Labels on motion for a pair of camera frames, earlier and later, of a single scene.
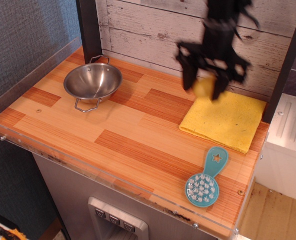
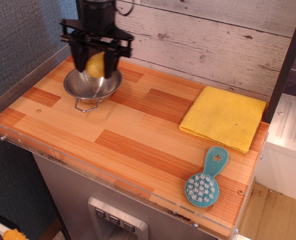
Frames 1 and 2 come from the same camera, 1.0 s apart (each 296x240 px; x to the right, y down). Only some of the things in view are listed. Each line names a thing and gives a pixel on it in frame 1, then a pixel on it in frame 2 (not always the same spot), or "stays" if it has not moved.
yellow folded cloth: [232, 119] stays
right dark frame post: [293, 48] stays
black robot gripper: [216, 52] → [95, 25]
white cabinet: [282, 166] stays
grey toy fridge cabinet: [92, 209] stays
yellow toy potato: [204, 87] → [95, 65]
